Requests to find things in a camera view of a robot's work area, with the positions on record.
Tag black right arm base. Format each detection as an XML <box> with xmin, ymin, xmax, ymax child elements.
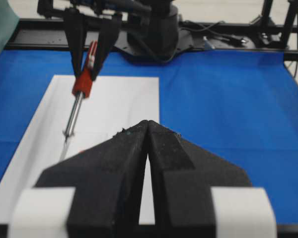
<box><xmin>115</xmin><ymin>27</ymin><xmax>287</xmax><ymax>64</ymax></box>

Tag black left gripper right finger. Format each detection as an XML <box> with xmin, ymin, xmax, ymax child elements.
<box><xmin>147</xmin><ymin>119</ymin><xmax>278</xmax><ymax>238</ymax></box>

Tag large white board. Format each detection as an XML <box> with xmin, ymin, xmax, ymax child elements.
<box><xmin>0</xmin><ymin>75</ymin><xmax>159</xmax><ymax>224</ymax></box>

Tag red soldering iron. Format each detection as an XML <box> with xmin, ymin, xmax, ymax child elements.
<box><xmin>64</xmin><ymin>41</ymin><xmax>98</xmax><ymax>143</ymax></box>

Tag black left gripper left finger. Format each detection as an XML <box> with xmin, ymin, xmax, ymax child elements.
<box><xmin>7</xmin><ymin>119</ymin><xmax>149</xmax><ymax>238</ymax></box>

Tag black tripod stand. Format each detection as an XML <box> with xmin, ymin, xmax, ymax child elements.
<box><xmin>250</xmin><ymin>0</ymin><xmax>298</xmax><ymax>49</ymax></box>

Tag blue table cloth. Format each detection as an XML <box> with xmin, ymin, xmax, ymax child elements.
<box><xmin>0</xmin><ymin>51</ymin><xmax>298</xmax><ymax>224</ymax></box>

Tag black aluminium frame rail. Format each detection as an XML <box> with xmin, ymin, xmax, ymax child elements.
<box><xmin>5</xmin><ymin>19</ymin><xmax>298</xmax><ymax>61</ymax></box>

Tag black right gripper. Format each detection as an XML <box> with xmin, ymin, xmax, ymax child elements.
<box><xmin>37</xmin><ymin>0</ymin><xmax>151</xmax><ymax>81</ymax></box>

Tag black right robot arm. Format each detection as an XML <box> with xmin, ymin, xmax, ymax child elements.
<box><xmin>37</xmin><ymin>0</ymin><xmax>179</xmax><ymax>80</ymax></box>

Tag green backdrop curtain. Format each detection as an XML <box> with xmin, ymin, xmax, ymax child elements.
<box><xmin>0</xmin><ymin>0</ymin><xmax>19</xmax><ymax>53</ymax></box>

